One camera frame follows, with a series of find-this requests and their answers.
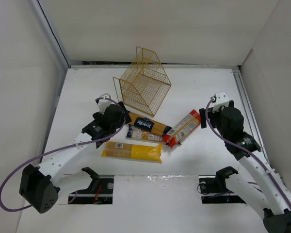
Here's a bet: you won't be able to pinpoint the red spaghetti bag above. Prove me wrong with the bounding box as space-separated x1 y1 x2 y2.
162 109 201 149

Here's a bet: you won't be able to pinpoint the clear blue-end spaghetti bag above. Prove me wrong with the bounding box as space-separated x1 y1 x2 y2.
126 125 162 143

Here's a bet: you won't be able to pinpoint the dark blue label spaghetti bag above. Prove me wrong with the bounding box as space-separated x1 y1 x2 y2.
129 112 172 136

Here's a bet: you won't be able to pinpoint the yellow wire shelf rack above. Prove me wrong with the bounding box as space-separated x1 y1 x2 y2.
113 46 172 117

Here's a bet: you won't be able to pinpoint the yellow spaghetti bag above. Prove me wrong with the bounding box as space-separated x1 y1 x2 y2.
101 141 162 163

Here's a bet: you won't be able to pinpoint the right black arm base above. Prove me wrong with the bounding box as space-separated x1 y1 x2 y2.
197 166 245 204

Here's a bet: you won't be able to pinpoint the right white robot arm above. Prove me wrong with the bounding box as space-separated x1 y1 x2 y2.
199 97 291 233

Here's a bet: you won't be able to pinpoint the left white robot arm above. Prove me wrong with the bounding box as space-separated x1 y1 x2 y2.
19 100 131 214

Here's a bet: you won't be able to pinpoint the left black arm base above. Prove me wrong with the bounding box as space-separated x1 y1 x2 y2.
67 167 114 205

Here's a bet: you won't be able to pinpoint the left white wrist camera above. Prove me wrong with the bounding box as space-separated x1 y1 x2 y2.
96 93 112 114

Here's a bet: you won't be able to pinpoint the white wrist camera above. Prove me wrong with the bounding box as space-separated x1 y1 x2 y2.
211 91 229 113
96 93 112 114

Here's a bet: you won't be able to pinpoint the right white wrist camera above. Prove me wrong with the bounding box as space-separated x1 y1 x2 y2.
211 91 229 113

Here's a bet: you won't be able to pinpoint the right aluminium rail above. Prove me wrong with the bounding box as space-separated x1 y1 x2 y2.
232 67 270 163

